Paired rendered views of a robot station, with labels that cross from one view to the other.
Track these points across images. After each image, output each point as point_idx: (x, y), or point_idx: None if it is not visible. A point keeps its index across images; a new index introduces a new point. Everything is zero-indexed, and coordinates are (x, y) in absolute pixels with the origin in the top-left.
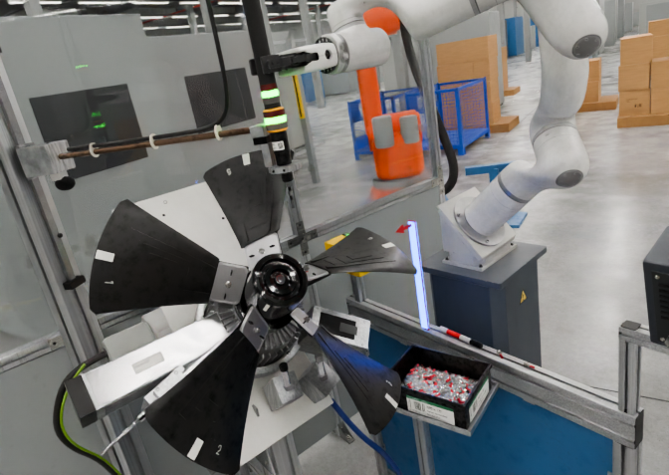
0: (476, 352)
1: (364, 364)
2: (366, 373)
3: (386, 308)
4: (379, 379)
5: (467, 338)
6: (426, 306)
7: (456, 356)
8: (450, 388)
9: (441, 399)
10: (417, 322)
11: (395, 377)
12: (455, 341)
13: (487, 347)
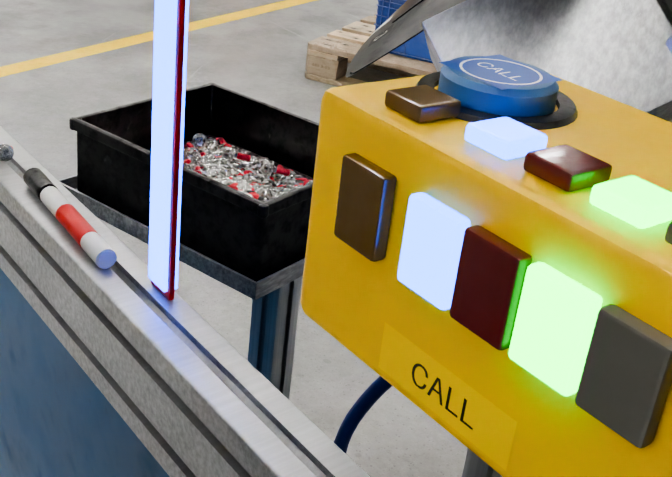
0: (59, 182)
1: None
2: None
3: (299, 473)
4: (403, 13)
5: (54, 190)
6: (151, 175)
7: (144, 150)
8: (199, 170)
9: (253, 98)
10: (174, 334)
11: (359, 61)
12: (89, 223)
13: (10, 185)
